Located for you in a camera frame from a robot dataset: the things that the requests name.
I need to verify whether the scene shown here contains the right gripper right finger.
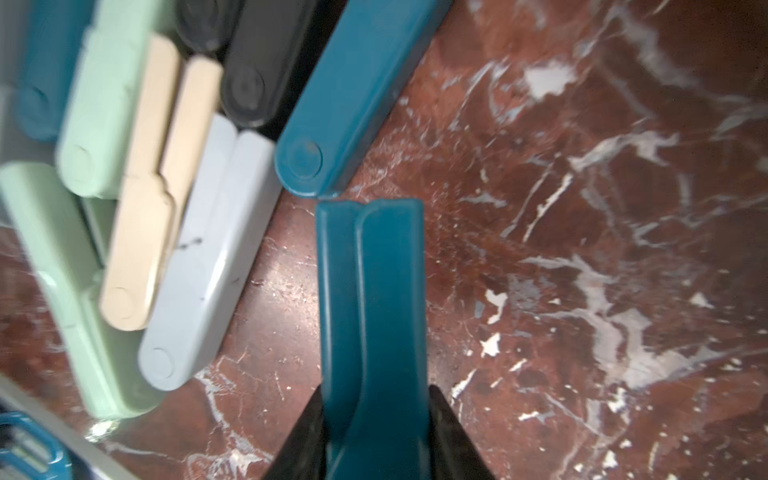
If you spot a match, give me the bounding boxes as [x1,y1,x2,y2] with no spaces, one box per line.
[428,385,495,480]

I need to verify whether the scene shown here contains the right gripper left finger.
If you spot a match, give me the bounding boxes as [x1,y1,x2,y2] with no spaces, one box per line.
[262,386,328,480]

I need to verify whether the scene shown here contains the teal pruning pliers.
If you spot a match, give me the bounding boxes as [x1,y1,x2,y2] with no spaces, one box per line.
[14,0,95,142]
[274,0,452,199]
[315,199,431,479]

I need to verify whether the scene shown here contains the black pruning pliers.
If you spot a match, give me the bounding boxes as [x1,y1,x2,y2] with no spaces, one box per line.
[221,0,322,128]
[174,0,243,56]

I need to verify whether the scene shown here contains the grey-blue pruning pliers right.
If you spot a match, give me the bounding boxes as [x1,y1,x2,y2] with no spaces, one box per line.
[138,114,282,391]

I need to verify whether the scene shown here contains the mint pruning pliers diagonal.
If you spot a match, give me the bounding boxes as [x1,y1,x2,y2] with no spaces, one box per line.
[1,161,164,420]

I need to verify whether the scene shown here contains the beige pruning pliers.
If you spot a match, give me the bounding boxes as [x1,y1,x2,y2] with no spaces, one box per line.
[100,34,223,331]

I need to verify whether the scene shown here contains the mint pruning pliers upright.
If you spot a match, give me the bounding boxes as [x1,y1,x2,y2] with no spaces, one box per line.
[55,0,175,199]

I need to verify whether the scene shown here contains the blue garden hand fork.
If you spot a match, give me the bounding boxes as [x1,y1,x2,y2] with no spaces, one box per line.
[1,411,74,480]

